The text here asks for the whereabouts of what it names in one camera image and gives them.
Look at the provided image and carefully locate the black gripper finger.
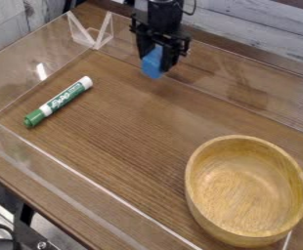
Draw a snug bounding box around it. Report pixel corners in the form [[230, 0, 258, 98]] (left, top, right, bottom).
[[161, 43, 181, 72], [137, 32, 155, 58]]

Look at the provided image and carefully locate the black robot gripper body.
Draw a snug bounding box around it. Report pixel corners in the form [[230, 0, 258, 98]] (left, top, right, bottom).
[[130, 0, 191, 56]]

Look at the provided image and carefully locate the blue rectangular block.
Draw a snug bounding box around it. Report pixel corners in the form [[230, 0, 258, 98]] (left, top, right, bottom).
[[142, 46, 163, 79]]

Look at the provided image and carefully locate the brown wooden bowl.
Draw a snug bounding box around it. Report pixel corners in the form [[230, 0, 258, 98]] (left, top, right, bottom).
[[185, 135, 303, 248]]

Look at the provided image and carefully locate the green Expo marker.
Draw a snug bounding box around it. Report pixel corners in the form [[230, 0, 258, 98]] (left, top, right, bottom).
[[24, 76, 93, 128]]

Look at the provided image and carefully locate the black metal table leg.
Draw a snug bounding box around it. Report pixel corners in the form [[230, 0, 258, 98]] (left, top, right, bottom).
[[19, 203, 35, 227]]

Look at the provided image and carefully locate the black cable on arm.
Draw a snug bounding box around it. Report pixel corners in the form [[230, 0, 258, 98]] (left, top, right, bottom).
[[181, 0, 199, 17]]

